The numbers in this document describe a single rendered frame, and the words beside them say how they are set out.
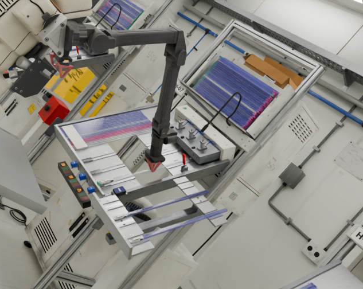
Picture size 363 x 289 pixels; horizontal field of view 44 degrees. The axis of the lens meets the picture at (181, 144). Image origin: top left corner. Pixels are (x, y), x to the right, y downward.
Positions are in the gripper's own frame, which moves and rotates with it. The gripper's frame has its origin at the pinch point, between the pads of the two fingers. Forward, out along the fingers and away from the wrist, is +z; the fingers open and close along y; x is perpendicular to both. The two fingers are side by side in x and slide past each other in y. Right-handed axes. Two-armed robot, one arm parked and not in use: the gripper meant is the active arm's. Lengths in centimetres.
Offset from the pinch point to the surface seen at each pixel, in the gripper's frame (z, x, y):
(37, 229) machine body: 69, 40, 50
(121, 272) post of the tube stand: 24, 31, -36
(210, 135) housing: -10.7, -37.8, 6.5
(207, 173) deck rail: 1.3, -27.6, -10.1
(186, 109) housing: -11, -41, 35
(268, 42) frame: -54, -83, 26
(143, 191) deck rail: 4.1, 10.0, -9.9
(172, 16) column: 17, -201, 305
